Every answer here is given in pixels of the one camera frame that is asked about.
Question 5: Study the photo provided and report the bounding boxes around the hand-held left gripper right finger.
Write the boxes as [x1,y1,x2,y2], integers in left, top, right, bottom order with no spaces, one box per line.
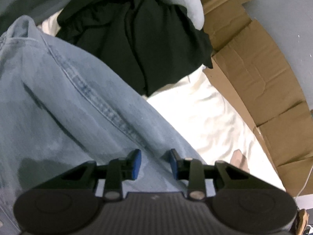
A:
[170,149,257,200]

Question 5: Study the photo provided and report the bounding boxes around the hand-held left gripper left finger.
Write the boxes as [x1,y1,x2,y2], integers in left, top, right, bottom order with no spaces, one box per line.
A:
[57,149,142,200]

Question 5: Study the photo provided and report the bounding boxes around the light blue denim pants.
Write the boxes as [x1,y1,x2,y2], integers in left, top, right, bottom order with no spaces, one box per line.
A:
[0,15,208,235]

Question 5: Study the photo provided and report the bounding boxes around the cream bear print bed sheet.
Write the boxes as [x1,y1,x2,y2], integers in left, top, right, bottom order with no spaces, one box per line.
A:
[37,15,286,193]

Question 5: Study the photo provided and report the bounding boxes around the black cloth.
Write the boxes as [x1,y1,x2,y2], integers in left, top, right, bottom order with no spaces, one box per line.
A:
[56,0,213,97]

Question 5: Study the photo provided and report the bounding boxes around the flattened brown cardboard box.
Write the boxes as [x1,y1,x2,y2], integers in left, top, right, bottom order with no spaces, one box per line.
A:
[191,0,313,197]

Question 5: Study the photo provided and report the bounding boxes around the grey upright board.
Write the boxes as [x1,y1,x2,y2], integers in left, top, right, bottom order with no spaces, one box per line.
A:
[241,0,313,110]

